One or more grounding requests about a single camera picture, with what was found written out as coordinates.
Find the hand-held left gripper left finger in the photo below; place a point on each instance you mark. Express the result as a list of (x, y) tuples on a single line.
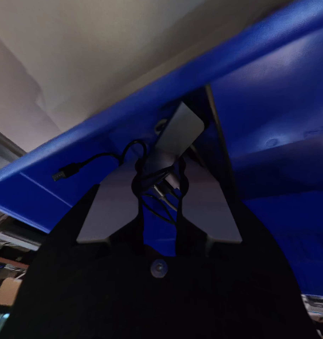
[(111, 209)]

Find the grey metal USB hub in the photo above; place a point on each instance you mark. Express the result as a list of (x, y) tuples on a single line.
[(182, 127)]

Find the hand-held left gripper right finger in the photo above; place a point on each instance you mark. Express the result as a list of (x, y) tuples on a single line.
[(211, 211)]

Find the blue plastic bin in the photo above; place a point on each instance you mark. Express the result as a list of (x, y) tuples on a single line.
[(270, 106)]

